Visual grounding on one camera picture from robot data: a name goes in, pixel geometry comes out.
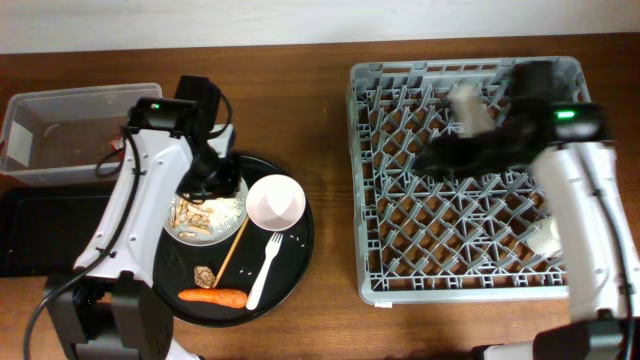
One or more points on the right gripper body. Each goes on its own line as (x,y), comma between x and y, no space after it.
(502,150)

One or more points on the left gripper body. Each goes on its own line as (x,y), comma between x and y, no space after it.
(215,176)

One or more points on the pink bowl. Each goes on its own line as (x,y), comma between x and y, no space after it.
(275,202)

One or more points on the red snack wrapper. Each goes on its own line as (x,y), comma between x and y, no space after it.
(117,143)

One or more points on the small white cup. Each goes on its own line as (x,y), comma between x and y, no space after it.
(544,238)

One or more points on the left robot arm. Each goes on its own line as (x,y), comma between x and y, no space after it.
(108,308)

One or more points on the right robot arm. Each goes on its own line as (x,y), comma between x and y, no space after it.
(569,149)

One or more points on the grey dishwasher rack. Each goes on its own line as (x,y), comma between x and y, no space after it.
(421,240)

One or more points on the peanut shells pile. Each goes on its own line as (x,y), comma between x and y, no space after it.
(188,221)

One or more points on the grey plate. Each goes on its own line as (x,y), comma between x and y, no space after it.
(216,237)

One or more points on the wooden chopstick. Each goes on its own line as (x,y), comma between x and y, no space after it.
(230,252)

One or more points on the white plastic fork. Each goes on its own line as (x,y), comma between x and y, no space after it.
(271,251)

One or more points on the brown walnut shell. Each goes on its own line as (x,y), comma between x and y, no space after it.
(204,277)

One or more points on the round black tray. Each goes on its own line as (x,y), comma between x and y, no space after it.
(175,263)

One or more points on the orange carrot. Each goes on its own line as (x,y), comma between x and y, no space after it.
(224,297)

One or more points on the clear plastic bin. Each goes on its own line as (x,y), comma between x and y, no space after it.
(57,137)

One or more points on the black bin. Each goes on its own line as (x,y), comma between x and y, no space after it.
(45,229)

